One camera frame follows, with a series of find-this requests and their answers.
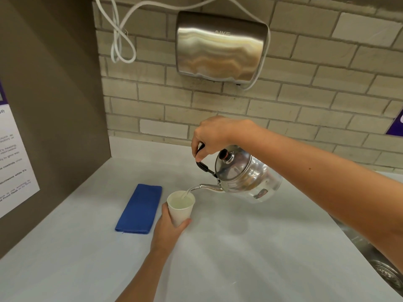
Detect person's left hand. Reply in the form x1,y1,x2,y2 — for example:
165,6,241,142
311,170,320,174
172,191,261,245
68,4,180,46
150,202,192,254

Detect steel sink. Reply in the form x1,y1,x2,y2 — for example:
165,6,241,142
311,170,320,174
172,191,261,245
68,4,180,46
329,214,403,297

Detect steel hand dryer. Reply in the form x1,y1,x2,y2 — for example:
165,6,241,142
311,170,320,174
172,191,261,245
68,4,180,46
175,10,271,85

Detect blue folded cloth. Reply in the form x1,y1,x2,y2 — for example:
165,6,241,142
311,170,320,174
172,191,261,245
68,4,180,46
115,184,163,234

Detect purple wall sign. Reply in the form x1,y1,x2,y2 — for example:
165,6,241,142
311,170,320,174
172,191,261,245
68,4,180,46
385,109,403,137

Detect white power cable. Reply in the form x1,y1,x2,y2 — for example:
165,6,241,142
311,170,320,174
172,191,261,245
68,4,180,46
94,0,271,91

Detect person's right hand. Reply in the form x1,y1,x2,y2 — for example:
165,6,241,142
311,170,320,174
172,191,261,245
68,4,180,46
191,116,261,163

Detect person's right forearm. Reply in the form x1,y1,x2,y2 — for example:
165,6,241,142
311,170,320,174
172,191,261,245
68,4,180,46
246,127,403,274

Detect white paper notice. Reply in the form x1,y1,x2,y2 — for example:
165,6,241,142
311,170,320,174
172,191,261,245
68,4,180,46
0,81,41,219

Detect person's left forearm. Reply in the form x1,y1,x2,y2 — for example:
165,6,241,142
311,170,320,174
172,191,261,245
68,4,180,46
115,248,172,302

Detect steel kettle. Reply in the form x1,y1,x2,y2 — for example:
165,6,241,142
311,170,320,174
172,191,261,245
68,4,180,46
189,143,283,203

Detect white paper cup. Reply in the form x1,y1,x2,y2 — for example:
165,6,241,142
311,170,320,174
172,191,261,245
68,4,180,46
166,190,196,228

